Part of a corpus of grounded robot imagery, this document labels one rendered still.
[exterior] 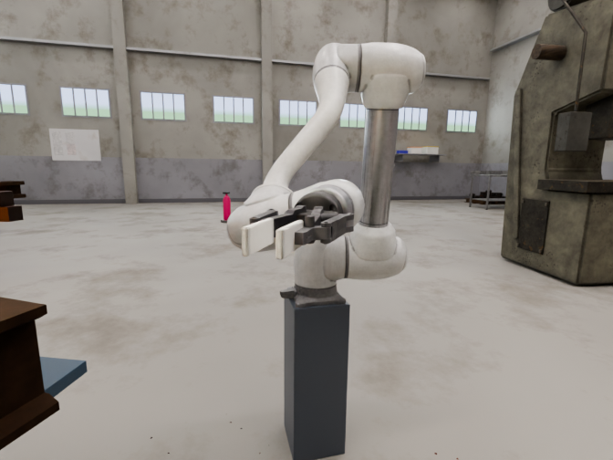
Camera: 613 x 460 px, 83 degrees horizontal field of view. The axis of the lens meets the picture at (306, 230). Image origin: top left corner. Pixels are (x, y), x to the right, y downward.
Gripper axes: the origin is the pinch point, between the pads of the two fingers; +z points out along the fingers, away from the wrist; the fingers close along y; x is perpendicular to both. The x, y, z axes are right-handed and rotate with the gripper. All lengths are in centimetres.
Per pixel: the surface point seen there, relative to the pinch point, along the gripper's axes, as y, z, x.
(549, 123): -142, -384, 53
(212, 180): 567, -899, -37
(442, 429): -33, -105, -100
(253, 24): 459, -967, 411
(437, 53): -64, -1278, 383
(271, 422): 37, -87, -100
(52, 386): 32.8, 2.5, -23.4
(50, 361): 38.8, -1.8, -23.2
